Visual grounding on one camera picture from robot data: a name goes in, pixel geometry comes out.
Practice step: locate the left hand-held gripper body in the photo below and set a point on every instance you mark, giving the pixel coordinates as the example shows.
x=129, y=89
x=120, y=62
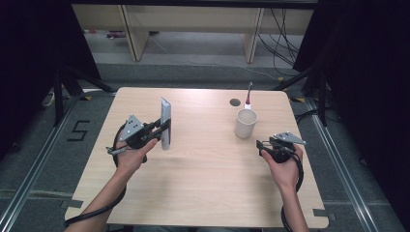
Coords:
x=132, y=130

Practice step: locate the pink toothbrush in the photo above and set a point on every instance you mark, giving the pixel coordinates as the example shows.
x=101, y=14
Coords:
x=248, y=95

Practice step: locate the metal floor rail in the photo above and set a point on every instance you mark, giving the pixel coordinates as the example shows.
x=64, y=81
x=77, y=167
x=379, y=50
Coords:
x=341, y=167
x=35, y=161

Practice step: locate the white toothpaste tube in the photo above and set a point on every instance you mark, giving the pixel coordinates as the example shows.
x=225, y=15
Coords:
x=166, y=124

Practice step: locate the white cup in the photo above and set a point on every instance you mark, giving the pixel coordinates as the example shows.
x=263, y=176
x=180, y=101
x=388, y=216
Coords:
x=245, y=127

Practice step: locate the black table grommet hole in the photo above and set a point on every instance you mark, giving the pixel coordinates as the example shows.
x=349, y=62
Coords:
x=235, y=102

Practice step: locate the black curtain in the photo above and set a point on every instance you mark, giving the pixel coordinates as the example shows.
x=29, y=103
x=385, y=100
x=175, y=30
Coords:
x=370, y=80
x=29, y=64

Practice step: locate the black metal stand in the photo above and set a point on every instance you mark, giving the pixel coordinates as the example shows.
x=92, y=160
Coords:
x=322, y=100
x=58, y=96

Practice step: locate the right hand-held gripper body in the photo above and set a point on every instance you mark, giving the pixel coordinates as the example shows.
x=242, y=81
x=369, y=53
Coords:
x=283, y=151

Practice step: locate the beige wooden desk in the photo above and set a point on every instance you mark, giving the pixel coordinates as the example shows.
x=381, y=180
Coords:
x=193, y=19

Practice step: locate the person's left hand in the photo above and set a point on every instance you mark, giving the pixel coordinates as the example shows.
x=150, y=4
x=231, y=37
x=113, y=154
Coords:
x=132, y=159

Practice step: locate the person's right hand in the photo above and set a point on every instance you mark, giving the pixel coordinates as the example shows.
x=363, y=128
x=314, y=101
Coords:
x=285, y=174

